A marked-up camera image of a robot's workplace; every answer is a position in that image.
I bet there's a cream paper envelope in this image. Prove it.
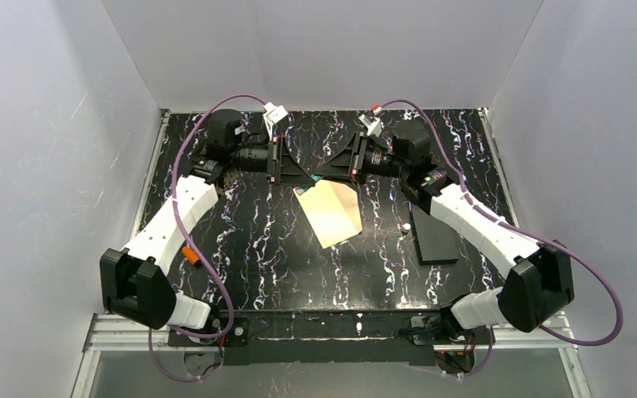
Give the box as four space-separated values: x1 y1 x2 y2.
293 180 363 249

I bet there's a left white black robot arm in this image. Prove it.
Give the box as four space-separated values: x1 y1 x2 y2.
100 103 314 332

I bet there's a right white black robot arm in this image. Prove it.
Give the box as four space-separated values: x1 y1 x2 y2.
316 120 575 332

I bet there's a black rectangular block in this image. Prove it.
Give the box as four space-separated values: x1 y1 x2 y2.
411 206 461 266

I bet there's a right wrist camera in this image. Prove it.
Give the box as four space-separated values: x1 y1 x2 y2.
358 104 382 138

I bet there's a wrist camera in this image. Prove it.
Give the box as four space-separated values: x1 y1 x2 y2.
263 102 289 139
358 104 382 138

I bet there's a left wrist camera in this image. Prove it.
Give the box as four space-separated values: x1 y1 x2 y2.
263 102 289 139

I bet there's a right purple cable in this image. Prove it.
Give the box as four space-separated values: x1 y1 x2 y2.
378 99 625 380

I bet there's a purple cable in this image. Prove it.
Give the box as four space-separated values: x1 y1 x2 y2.
378 99 625 380
148 94 275 384

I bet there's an orange handled screwdriver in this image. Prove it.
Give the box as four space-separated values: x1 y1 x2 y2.
181 246 203 269

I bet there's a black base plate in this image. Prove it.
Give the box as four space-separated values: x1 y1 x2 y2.
167 308 495 368

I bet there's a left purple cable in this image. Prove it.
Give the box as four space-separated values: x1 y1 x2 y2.
148 94 275 384

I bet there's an aluminium frame rail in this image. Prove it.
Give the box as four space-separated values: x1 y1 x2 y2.
85 109 591 397

